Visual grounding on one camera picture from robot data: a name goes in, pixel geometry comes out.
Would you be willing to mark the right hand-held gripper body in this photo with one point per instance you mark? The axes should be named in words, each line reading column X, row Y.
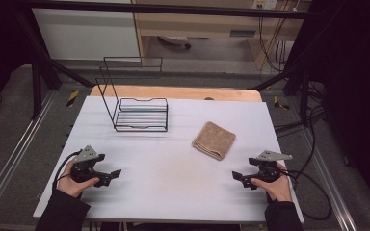
column 268, row 166

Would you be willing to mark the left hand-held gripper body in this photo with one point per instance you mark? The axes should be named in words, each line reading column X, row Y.
column 85, row 162

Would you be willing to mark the brown towel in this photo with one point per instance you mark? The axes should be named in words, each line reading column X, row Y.
column 214, row 140

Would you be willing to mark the person's right hand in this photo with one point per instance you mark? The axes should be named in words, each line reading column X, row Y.
column 277, row 189

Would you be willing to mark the person's left hand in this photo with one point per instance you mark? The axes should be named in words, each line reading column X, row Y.
column 72, row 187

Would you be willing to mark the white table cover board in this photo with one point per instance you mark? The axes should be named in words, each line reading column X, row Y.
column 173, row 186

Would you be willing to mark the yellow black tape strip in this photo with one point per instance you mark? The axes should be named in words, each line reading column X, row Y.
column 73, row 98
column 281, row 104

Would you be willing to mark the wooden table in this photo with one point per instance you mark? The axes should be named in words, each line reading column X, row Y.
column 179, row 93

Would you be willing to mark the white cabinet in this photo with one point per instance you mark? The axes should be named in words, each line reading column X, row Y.
column 86, row 35

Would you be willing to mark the office chair base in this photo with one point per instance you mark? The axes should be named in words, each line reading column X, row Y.
column 175, row 40

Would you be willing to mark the light wooden desk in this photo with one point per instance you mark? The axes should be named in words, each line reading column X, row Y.
column 205, row 27

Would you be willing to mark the white power socket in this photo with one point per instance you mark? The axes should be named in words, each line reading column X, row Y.
column 265, row 4

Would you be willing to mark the aluminium floor rail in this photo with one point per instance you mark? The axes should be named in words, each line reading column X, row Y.
column 330, row 186
column 16, row 150

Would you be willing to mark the black metal frame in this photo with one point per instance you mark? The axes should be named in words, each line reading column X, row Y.
column 173, row 9

